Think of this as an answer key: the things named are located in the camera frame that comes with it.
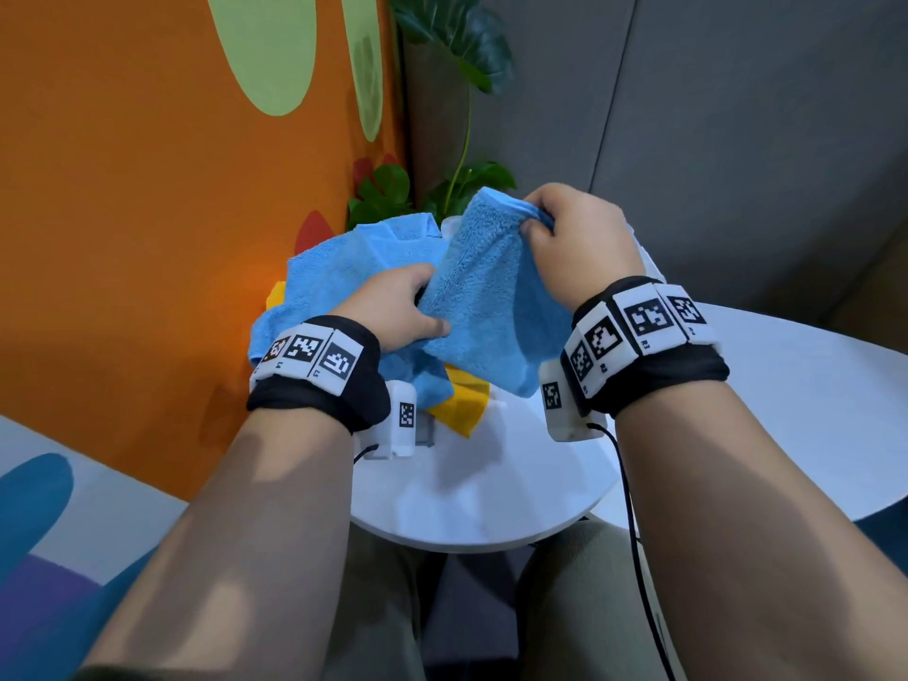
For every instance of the person's right hand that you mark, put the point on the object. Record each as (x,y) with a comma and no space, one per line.
(589,248)

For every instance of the person's left hand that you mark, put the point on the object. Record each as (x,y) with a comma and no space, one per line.
(390,308)

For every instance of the blue towel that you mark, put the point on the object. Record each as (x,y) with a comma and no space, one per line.
(489,304)
(333,262)

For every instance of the clear plastic storage box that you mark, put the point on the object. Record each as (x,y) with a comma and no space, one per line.
(450,228)

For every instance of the yellow towel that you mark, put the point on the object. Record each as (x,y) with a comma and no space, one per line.
(464,407)

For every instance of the grey towel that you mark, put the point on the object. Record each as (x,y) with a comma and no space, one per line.
(424,429)

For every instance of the person's right forearm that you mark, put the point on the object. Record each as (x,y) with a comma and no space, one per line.
(752,539)

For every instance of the person's left forearm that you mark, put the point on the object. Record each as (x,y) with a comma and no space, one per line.
(227,546)

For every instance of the person's left leg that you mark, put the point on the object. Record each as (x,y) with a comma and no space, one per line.
(376,617)

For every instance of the person's leg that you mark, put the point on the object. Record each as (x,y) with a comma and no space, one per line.
(376,617)
(574,617)

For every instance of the person's right leg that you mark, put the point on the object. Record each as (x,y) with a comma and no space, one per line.
(574,617)

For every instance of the black left wristband with markers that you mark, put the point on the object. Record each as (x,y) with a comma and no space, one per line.
(312,404)

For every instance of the black wristband with markers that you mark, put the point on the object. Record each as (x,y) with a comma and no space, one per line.
(312,404)
(667,379)

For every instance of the black right wristband with markers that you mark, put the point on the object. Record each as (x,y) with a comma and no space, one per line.
(667,379)

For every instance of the green leafy plant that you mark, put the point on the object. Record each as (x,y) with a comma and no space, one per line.
(461,35)

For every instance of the dark green shirt sleeve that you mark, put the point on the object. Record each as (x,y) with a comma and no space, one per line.
(113,673)

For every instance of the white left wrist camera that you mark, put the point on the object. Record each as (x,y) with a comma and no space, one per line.
(390,441)

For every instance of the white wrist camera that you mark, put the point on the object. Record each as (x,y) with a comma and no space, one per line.
(390,441)
(564,423)

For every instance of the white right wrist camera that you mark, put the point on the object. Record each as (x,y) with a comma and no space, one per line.
(564,423)

